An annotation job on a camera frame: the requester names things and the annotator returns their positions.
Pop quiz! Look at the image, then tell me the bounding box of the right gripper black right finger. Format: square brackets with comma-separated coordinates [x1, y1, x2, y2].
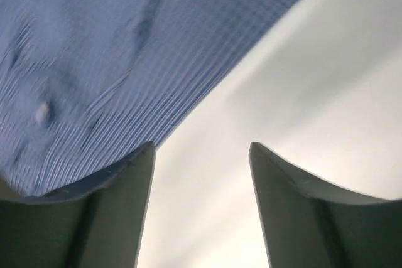
[249, 142, 401, 267]

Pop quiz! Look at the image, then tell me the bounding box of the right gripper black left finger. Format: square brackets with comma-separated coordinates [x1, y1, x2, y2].
[1, 142, 155, 267]

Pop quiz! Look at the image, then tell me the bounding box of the blue checkered long sleeve shirt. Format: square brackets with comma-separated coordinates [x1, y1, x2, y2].
[1, 0, 297, 196]

